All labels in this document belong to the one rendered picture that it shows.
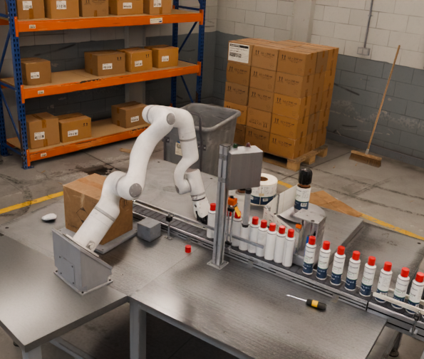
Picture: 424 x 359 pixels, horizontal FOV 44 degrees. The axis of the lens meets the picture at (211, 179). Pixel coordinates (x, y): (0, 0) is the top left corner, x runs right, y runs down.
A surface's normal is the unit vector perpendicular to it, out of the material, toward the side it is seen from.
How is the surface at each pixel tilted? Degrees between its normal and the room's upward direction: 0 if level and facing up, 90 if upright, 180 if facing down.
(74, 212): 90
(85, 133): 91
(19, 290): 0
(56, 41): 90
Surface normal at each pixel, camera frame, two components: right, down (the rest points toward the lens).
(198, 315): 0.05, -0.92
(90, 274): 0.71, 0.31
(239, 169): 0.36, 0.39
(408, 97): -0.70, 0.25
